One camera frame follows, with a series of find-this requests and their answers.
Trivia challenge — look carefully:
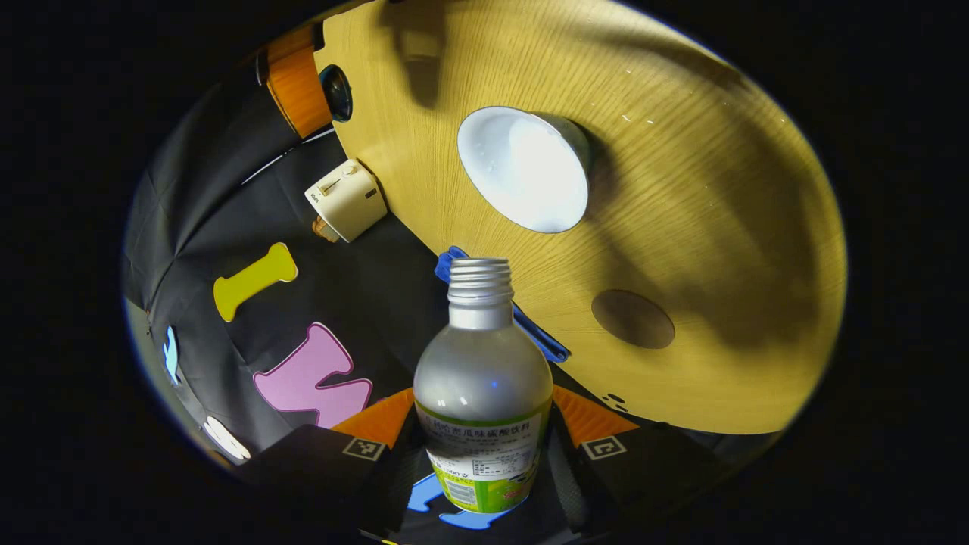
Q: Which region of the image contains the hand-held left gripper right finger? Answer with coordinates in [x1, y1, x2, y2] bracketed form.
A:
[547, 385, 746, 534]

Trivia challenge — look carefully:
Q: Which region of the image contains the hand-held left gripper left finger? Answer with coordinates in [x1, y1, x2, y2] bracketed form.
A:
[235, 388, 426, 534]

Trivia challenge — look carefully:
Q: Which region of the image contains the teal teacup lid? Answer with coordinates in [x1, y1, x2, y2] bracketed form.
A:
[319, 64, 354, 123]

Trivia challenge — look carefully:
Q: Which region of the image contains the round brown coaster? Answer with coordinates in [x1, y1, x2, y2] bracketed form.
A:
[590, 289, 676, 350]

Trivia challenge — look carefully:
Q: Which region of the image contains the silver green water bottle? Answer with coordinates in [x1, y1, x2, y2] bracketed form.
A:
[413, 257, 555, 515]

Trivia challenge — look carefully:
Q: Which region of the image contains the white toaster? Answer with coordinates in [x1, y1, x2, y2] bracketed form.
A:
[304, 157, 388, 244]

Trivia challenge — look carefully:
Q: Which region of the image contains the folded blue towel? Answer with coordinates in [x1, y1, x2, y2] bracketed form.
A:
[435, 245, 571, 364]

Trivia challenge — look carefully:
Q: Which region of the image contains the white cable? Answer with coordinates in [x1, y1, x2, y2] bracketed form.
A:
[241, 127, 336, 187]

